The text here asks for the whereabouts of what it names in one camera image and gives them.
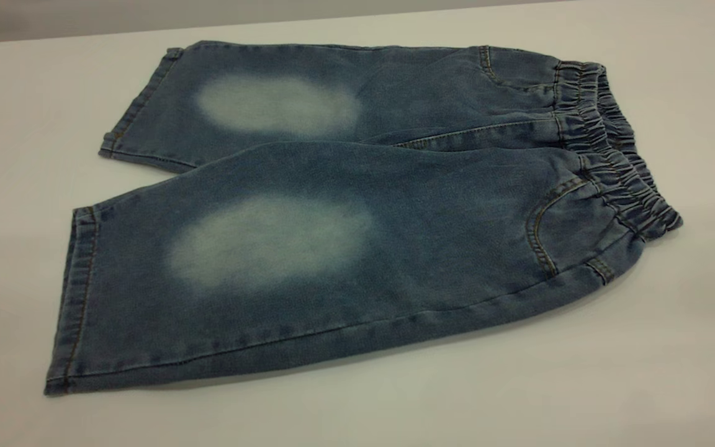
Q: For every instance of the blue denim jeans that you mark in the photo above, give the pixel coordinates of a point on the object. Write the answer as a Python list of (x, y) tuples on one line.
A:
[(332, 205)]

